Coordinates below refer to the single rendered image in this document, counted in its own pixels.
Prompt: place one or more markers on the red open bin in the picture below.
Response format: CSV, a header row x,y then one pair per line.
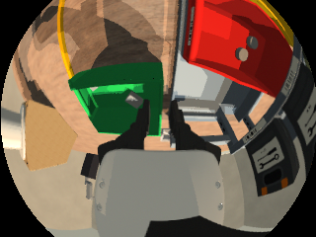
x,y
216,28

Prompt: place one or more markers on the green bin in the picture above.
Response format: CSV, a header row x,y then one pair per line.
x,y
106,106

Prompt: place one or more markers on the yellow bar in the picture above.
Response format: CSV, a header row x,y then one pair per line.
x,y
61,39

